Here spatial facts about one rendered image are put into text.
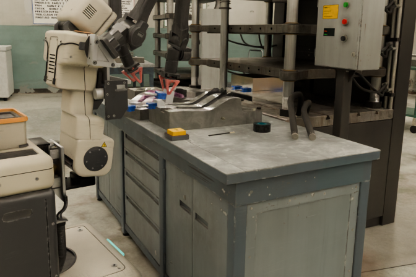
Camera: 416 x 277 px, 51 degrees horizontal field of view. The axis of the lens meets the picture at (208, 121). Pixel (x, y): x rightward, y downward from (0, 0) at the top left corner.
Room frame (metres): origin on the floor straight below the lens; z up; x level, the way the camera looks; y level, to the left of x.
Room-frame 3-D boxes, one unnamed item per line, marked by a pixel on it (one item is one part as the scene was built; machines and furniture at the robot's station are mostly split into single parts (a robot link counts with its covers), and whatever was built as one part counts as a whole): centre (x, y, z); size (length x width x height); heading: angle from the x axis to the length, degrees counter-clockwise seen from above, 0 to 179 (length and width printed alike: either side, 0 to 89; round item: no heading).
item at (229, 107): (2.15, 0.01, 0.87); 0.50 x 0.26 x 0.14; 118
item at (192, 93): (2.43, 0.26, 0.86); 0.50 x 0.26 x 0.11; 135
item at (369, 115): (3.09, -0.48, 0.76); 1.30 x 0.84 x 0.07; 28
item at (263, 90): (3.01, -0.44, 0.87); 0.50 x 0.27 x 0.17; 118
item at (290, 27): (3.08, -0.49, 1.20); 1.29 x 0.83 x 0.19; 28
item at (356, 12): (2.29, -0.70, 0.74); 0.31 x 0.22 x 1.47; 28
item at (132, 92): (2.85, 0.41, 0.84); 0.20 x 0.15 x 0.07; 118
